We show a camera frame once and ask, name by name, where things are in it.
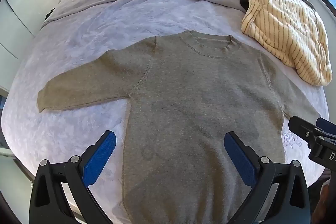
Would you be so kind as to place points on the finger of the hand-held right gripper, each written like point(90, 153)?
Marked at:
point(300, 125)
point(328, 126)

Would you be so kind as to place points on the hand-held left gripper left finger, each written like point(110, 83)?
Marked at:
point(99, 158)

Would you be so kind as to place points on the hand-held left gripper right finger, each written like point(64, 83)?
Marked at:
point(240, 158)

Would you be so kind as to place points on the grey knit sweater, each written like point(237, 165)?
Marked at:
point(197, 108)

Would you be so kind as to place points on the cream striped fleece garment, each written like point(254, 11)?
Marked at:
point(288, 29)

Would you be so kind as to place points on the lilac plush blanket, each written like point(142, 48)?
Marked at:
point(92, 29)

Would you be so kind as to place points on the white wardrobe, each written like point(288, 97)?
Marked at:
point(23, 3)

